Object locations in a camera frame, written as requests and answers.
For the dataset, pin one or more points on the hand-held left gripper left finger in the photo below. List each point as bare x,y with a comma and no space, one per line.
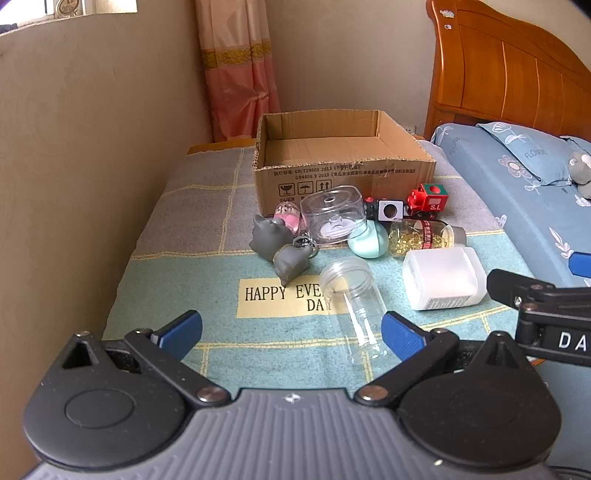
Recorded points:
180,330

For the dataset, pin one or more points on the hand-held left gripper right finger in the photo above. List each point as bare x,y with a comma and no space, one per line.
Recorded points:
401,334

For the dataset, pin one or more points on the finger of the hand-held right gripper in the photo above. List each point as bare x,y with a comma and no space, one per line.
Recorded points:
581,264
508,284

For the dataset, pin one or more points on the white plastic bottle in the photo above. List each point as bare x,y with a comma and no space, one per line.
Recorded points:
443,277

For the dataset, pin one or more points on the clear plastic jar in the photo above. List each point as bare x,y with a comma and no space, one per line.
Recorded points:
346,279

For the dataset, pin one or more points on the clear bottle of yellow capsules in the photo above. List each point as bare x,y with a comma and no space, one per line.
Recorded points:
415,240

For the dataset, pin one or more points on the brown cardboard box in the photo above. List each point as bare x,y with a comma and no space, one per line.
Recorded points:
323,177

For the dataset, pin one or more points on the blue flowered bed sheet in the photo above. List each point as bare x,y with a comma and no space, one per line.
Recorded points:
508,207

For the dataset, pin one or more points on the grey plush toy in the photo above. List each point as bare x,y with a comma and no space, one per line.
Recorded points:
581,170

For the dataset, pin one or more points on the checked printed blanket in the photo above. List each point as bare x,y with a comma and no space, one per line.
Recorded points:
184,230

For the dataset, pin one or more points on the mint egg-shaped case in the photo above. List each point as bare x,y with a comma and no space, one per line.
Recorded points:
367,240

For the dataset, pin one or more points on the red toy train engine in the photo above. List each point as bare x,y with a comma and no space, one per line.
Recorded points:
431,203

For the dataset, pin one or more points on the blue flowered pillow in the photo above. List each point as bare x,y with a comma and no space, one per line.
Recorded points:
531,152

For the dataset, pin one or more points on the grey cat figurine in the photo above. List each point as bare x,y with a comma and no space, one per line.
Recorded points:
268,237

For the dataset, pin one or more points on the black white cube toy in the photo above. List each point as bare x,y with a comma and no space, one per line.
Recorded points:
374,207

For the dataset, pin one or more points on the clear round plastic case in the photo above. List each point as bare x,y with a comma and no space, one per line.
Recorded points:
323,207

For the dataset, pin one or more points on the wooden bed headboard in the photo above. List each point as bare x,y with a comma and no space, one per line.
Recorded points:
485,69

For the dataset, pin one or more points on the pink curtain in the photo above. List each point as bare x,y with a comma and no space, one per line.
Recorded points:
231,69

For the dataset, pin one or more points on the large white headboard sticker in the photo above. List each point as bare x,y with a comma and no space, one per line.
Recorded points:
446,14

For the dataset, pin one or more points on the gold round ornament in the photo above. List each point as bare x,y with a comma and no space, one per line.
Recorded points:
68,6

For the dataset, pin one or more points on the white wall socket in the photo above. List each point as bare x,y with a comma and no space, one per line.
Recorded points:
412,129

